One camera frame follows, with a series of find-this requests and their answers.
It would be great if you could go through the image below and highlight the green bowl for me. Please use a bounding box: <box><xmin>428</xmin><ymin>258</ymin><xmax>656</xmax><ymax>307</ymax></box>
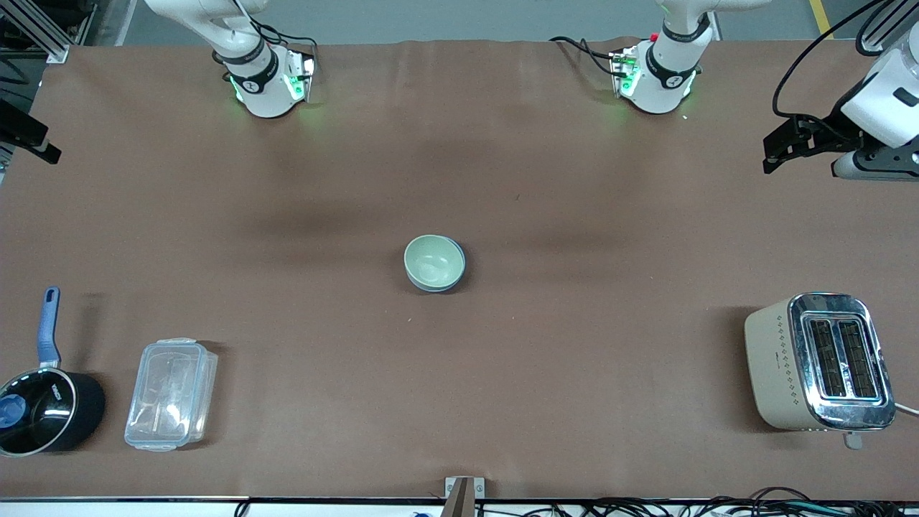
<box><xmin>403</xmin><ymin>234</ymin><xmax>464</xmax><ymax>288</ymax></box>

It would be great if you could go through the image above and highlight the blue bowl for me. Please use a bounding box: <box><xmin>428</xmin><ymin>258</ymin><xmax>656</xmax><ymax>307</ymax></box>
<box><xmin>406</xmin><ymin>236</ymin><xmax>467</xmax><ymax>294</ymax></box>

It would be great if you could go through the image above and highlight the arm base connector plate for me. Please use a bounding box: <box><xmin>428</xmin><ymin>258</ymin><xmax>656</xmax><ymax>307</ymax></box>
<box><xmin>609</xmin><ymin>46</ymin><xmax>641</xmax><ymax>99</ymax></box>
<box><xmin>283</xmin><ymin>49</ymin><xmax>317</xmax><ymax>103</ymax></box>

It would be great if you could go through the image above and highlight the cream and chrome toaster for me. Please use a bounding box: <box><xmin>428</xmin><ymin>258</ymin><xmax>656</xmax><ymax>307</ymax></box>
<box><xmin>744</xmin><ymin>292</ymin><xmax>897</xmax><ymax>450</ymax></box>

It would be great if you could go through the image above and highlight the brown table mat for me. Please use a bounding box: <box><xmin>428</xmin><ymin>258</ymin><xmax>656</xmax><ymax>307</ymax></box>
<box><xmin>0</xmin><ymin>37</ymin><xmax>919</xmax><ymax>501</ymax></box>

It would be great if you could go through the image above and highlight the small blue round object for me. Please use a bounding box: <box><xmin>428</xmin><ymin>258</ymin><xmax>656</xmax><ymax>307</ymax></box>
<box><xmin>0</xmin><ymin>396</ymin><xmax>29</xmax><ymax>431</ymax></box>

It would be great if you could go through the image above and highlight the clear plastic lidded container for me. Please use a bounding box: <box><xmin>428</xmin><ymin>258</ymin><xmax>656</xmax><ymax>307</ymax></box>
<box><xmin>124</xmin><ymin>338</ymin><xmax>219</xmax><ymax>453</ymax></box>

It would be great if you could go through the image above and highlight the long black arm cable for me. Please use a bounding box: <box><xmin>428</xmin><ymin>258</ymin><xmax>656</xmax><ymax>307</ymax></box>
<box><xmin>773</xmin><ymin>0</ymin><xmax>891</xmax><ymax>120</ymax></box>

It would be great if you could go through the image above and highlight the aluminium frame profile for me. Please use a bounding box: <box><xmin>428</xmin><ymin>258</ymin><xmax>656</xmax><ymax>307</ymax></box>
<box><xmin>0</xmin><ymin>0</ymin><xmax>98</xmax><ymax>65</ymax></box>

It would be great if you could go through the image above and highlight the black arm base cable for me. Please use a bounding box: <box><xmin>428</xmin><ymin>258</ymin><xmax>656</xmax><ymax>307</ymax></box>
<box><xmin>549</xmin><ymin>35</ymin><xmax>620</xmax><ymax>75</ymax></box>
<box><xmin>251</xmin><ymin>20</ymin><xmax>319</xmax><ymax>60</ymax></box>

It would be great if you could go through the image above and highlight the black saucepan with blue handle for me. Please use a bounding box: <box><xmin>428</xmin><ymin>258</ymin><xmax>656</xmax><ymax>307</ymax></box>
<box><xmin>0</xmin><ymin>287</ymin><xmax>107</xmax><ymax>458</ymax></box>

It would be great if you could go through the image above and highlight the black cable bundle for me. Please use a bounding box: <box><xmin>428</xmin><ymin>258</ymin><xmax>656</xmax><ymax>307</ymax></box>
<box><xmin>474</xmin><ymin>487</ymin><xmax>919</xmax><ymax>517</ymax></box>

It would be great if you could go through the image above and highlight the metal table edge bracket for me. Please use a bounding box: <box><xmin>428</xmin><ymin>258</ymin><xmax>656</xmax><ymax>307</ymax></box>
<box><xmin>444</xmin><ymin>476</ymin><xmax>486</xmax><ymax>517</ymax></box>

